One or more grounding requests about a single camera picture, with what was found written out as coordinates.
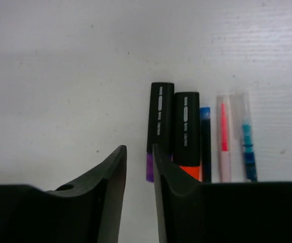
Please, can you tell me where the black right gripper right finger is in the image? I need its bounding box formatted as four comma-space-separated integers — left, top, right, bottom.
153, 145, 292, 242

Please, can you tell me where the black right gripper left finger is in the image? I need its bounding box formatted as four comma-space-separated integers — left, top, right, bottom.
0, 145, 127, 242

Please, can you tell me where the purple highlighter marker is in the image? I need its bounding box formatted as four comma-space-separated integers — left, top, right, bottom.
146, 82, 175, 182

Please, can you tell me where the teal pen clear cap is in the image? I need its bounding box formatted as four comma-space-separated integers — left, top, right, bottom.
230, 92, 258, 182

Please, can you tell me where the orange highlighter marker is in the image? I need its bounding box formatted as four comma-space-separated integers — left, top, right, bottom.
173, 92, 201, 181

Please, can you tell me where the pink pen clear cap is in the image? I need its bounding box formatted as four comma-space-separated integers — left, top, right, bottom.
217, 95, 232, 183

